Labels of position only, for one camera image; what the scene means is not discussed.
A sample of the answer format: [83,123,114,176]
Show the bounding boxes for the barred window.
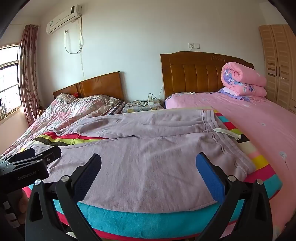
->
[0,44,23,121]

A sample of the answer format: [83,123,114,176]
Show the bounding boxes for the purple floral pillow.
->
[218,88,269,102]

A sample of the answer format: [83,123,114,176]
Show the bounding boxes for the rolled pink floral quilt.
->
[221,62,267,97]

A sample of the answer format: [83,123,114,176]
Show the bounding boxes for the padded wooden headboard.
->
[160,51,255,108]

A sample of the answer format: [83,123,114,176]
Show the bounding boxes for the person's left hand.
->
[7,188,30,225]

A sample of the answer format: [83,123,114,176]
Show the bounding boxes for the plain wooden headboard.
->
[52,71,125,102]

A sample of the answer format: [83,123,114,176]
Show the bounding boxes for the light wooden wardrobe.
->
[258,24,296,112]

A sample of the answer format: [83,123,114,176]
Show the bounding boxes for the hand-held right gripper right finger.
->
[195,152,273,241]

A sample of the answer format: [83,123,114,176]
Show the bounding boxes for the plaid bed sheet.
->
[107,102,126,115]

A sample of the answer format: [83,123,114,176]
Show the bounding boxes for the striped colourful blanket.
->
[22,110,284,241]

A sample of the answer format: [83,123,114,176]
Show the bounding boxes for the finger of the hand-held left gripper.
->
[9,146,62,168]
[0,148,36,165]

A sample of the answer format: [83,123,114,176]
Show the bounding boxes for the pink bed sheet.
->
[165,92,296,237]

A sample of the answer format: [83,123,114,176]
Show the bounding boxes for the cloth-covered nightstand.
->
[121,100,163,114]

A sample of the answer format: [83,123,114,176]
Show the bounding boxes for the patterned pink curtain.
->
[20,24,41,127]

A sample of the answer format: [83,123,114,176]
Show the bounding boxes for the air conditioner power cable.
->
[64,17,83,54]

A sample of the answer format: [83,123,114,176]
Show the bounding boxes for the mauve fleece towel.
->
[45,109,256,212]

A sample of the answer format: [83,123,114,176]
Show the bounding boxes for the white air conditioner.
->
[46,5,82,35]

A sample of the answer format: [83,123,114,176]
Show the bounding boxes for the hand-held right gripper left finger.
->
[24,153,102,241]

